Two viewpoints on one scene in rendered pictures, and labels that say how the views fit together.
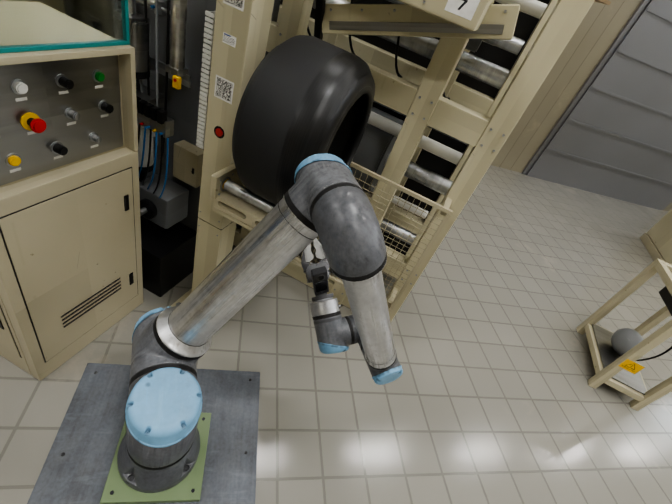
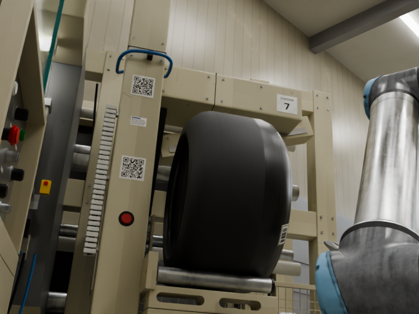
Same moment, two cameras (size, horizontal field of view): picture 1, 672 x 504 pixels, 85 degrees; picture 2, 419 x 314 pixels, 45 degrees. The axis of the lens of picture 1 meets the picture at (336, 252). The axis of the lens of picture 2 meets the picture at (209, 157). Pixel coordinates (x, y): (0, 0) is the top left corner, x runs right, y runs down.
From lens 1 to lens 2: 1.39 m
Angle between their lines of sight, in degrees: 64
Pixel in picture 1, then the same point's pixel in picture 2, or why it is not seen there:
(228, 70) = (138, 148)
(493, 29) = (300, 131)
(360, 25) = not seen: hidden behind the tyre
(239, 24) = (149, 108)
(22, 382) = not seen: outside the picture
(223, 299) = (409, 169)
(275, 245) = (411, 116)
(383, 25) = not seen: hidden behind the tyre
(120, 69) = (22, 144)
